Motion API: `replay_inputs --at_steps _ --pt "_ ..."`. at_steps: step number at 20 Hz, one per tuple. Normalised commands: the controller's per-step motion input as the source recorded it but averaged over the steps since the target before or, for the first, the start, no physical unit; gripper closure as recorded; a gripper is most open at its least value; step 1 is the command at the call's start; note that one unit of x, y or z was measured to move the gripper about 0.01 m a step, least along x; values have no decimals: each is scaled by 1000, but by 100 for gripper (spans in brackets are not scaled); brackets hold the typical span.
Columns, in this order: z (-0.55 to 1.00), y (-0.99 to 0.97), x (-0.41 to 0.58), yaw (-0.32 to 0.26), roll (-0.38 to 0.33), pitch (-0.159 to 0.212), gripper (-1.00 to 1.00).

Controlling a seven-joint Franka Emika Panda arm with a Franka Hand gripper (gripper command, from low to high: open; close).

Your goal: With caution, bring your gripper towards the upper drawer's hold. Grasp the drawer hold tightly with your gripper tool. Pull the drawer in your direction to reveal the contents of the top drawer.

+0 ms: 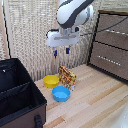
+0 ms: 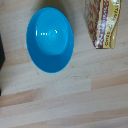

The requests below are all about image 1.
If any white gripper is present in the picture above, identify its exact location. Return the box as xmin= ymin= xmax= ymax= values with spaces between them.
xmin=45 ymin=27 xmax=81 ymax=60

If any colourful snack bag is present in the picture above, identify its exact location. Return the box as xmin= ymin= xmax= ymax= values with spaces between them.
xmin=58 ymin=65 xmax=78 ymax=92

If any yellow plastic bowl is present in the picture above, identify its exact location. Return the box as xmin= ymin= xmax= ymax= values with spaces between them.
xmin=42 ymin=74 xmax=61 ymax=89

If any woven folding screen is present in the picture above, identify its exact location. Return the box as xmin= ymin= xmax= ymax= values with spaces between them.
xmin=0 ymin=0 xmax=128 ymax=83

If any blue plastic bowl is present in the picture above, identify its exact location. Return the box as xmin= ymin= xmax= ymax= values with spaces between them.
xmin=51 ymin=85 xmax=72 ymax=103

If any black fabric storage box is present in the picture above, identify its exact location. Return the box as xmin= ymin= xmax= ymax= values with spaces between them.
xmin=0 ymin=57 xmax=48 ymax=128

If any dark frame drawer cabinet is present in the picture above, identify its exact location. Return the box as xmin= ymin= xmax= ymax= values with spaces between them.
xmin=86 ymin=9 xmax=128 ymax=84

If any brown drawer with short handle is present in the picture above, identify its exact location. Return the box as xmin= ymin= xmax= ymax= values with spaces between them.
xmin=88 ymin=41 xmax=128 ymax=81

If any short silver drawer handle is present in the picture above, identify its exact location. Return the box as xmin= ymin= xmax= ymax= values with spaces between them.
xmin=96 ymin=54 xmax=122 ymax=66

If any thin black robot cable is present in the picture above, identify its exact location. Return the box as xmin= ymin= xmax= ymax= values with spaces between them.
xmin=79 ymin=15 xmax=128 ymax=37

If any brown drawer with long handle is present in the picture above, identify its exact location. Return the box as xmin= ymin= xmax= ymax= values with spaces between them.
xmin=94 ymin=13 xmax=128 ymax=52

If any long silver drawer handle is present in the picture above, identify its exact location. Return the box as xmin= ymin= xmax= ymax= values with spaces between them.
xmin=103 ymin=27 xmax=128 ymax=36

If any black strap handle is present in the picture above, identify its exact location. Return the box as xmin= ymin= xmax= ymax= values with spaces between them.
xmin=34 ymin=114 xmax=45 ymax=128

